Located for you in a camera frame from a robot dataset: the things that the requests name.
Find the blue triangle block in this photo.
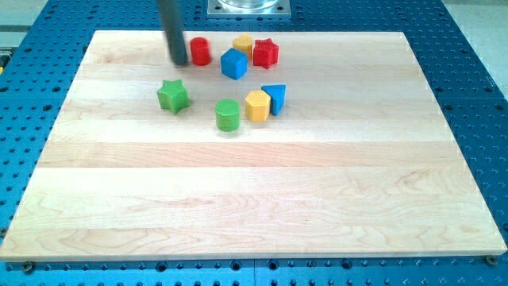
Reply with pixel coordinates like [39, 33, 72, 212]
[261, 84, 287, 116]

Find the yellow heart block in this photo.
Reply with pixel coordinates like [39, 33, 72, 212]
[233, 33, 253, 60]

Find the blue cube block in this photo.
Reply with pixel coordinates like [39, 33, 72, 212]
[221, 48, 248, 80]

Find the yellow hexagon block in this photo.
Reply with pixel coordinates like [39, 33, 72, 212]
[245, 90, 271, 122]

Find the red cylinder block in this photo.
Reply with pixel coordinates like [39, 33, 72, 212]
[190, 37, 211, 66]

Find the board clamp screw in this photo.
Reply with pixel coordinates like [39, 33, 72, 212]
[21, 261, 35, 274]
[484, 255, 498, 266]

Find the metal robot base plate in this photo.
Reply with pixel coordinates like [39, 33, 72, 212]
[206, 0, 291, 18]

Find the red star block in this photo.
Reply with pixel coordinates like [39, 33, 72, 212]
[252, 38, 279, 69]

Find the left board clamp screw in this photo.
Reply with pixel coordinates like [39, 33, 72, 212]
[21, 261, 35, 274]

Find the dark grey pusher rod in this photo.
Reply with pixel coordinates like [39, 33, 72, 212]
[157, 0, 188, 66]

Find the wooden board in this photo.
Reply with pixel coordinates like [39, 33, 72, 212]
[1, 30, 506, 261]

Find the right board clamp screw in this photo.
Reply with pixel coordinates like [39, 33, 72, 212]
[484, 255, 498, 266]

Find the green star block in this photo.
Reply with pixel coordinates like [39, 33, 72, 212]
[157, 79, 190, 114]

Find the green cylinder block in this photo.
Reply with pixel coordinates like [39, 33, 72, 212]
[215, 99, 240, 132]

